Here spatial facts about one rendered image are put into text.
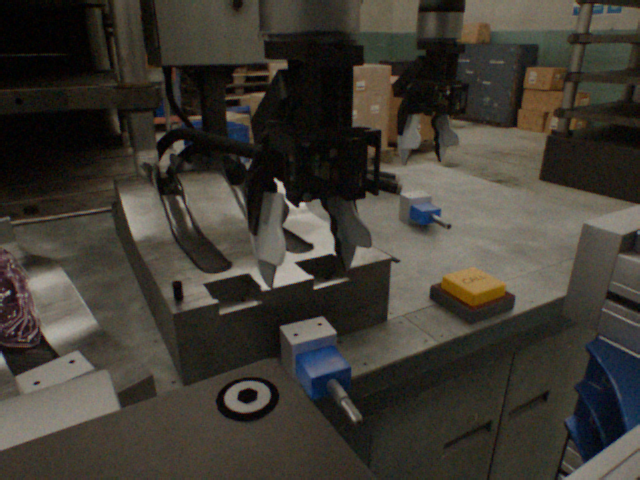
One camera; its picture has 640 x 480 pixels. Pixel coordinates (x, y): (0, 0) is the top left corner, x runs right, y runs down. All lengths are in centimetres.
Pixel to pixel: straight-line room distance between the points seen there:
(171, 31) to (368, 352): 98
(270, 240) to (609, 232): 27
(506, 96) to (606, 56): 125
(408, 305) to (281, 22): 42
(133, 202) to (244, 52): 74
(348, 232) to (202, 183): 36
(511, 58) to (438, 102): 652
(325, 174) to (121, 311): 40
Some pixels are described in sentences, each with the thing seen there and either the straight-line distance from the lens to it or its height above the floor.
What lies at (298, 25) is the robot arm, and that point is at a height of 114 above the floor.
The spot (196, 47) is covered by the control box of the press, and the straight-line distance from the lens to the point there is 132.
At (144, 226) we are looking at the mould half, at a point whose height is 90.
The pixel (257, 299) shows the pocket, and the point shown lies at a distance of 52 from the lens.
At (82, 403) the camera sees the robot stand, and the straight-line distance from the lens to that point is 22.
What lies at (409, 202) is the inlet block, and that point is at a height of 85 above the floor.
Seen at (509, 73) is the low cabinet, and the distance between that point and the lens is 736.
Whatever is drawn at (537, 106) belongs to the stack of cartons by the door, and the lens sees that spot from 727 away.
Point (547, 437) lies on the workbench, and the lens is 113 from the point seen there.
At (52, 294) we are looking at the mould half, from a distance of 58.
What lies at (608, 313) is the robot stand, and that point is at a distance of 45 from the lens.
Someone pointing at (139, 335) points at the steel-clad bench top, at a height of 80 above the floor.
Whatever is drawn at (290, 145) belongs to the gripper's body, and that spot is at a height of 106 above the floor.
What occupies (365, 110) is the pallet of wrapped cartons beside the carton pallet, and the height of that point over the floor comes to 55.
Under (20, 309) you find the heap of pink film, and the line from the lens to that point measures 55.
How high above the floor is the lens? 113
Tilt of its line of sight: 24 degrees down
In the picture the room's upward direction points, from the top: straight up
